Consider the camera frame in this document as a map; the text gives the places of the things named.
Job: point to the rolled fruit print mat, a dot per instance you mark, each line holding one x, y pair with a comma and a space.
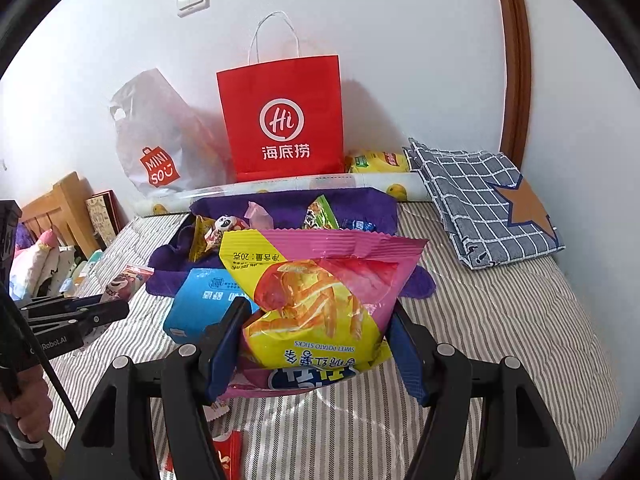
280, 182

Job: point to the person's left hand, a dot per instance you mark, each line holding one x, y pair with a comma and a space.
32, 400

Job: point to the pink yellow potato stick packet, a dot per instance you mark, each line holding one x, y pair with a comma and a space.
310, 300

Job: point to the light blue tissue pack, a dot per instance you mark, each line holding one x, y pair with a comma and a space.
200, 300

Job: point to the striped bed mattress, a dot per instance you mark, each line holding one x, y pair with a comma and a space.
475, 335

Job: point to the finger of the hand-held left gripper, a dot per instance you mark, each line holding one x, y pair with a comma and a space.
100, 312
75, 304

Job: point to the white plastic shopping bag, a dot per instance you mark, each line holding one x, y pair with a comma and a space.
160, 125

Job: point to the pale green packet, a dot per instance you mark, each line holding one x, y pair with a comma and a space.
82, 267

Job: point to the orange snack packet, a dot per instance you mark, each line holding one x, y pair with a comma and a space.
202, 240

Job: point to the red white snack packet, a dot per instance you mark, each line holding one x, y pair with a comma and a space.
127, 280

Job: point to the pink blue snack packet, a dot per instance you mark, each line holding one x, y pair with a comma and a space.
310, 380

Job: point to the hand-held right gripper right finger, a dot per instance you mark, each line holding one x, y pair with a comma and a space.
407, 360

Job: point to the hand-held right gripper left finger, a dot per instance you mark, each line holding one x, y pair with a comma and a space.
222, 360

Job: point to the yellow lemon print packet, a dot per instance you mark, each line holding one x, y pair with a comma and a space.
377, 161

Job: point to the brown wooden door frame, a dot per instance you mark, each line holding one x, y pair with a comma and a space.
515, 60

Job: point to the purple towel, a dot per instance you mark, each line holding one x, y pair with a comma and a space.
280, 205

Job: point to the panda print snack packet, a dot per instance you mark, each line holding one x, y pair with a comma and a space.
225, 225

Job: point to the dark framed picture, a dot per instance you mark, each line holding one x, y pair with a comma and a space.
102, 215

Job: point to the wooden headboard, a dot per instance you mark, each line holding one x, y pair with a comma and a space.
70, 200

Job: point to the pink floral pillow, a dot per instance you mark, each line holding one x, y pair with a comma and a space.
32, 260

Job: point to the red paper bag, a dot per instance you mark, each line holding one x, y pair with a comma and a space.
280, 90

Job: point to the pink translucent snack packet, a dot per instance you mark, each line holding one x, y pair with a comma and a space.
260, 217

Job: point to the grey checked star pillow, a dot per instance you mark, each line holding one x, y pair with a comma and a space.
475, 200

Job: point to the blue cookie snack packet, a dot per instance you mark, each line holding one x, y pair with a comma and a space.
357, 225

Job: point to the green snack packet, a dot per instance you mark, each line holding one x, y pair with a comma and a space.
320, 215

